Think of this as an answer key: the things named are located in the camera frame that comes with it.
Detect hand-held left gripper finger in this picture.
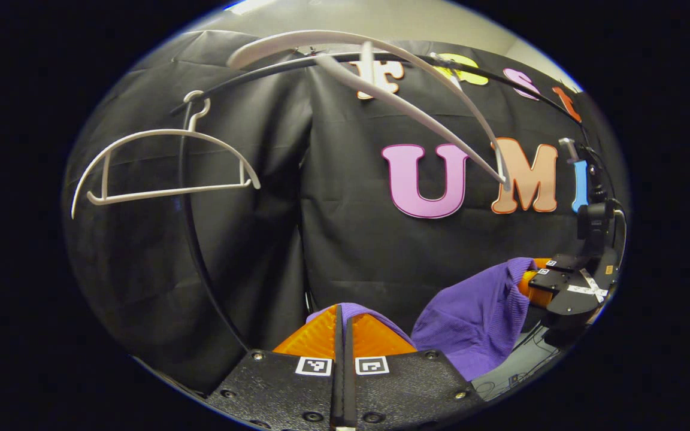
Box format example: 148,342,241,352
345,312,486,431
206,304,346,431

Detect purple ribbed shirt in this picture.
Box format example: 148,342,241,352
306,257,538,382

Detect black clothes rack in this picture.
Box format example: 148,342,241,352
168,51,585,354

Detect black backdrop cloth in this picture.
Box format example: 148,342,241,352
62,30,630,396

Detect ceiling light panel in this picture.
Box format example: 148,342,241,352
225,0,283,14

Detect white plastic hanger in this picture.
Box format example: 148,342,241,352
71,90,262,219
225,29,512,193

